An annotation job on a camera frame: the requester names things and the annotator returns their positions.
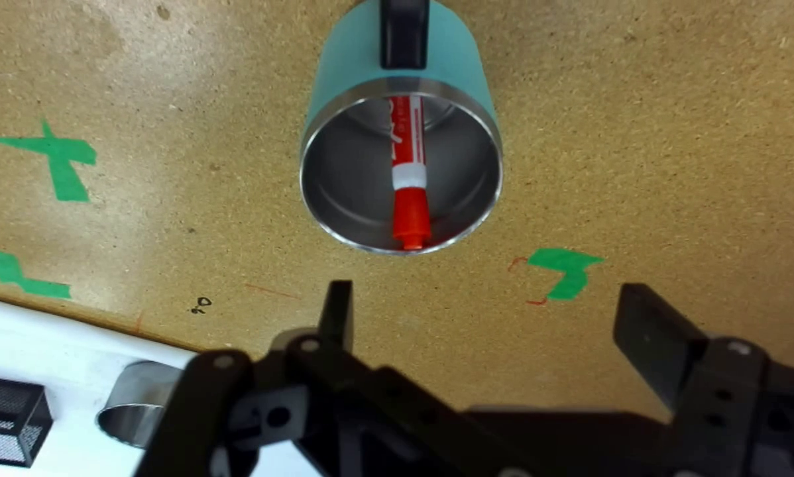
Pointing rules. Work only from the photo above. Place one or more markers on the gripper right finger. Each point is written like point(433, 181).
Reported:
point(715, 391)

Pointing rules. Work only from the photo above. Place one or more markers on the teal steel thermos mug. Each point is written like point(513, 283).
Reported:
point(370, 165)

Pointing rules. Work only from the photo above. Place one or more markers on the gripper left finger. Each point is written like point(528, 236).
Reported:
point(344, 391)

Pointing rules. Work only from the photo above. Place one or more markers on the green tape mark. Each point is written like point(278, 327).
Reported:
point(62, 162)

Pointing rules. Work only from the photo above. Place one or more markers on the silver metal cup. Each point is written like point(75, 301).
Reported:
point(135, 411)

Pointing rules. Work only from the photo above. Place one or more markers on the red marker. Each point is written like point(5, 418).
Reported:
point(410, 179)

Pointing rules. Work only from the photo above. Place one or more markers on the black mesh box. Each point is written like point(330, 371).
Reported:
point(6, 421)

